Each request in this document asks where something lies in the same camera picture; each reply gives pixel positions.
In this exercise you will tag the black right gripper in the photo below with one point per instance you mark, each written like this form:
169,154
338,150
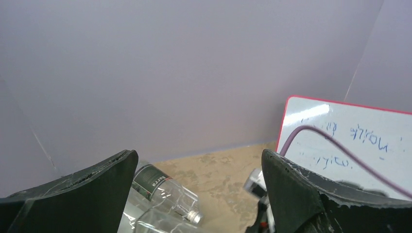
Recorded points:
264,222

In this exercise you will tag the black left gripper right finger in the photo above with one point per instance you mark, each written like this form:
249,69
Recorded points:
303,201

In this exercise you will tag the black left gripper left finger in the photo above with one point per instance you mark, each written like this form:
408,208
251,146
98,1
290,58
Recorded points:
87,201

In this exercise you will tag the tall clear bottle silver cap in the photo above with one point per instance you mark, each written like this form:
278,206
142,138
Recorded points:
165,193

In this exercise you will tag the round clear bottle silver cap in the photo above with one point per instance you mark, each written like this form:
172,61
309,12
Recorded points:
136,205

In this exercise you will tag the clear glass bottle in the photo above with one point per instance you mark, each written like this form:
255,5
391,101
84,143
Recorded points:
155,221

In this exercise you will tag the pink framed whiteboard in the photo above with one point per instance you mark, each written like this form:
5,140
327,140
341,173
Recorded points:
381,138

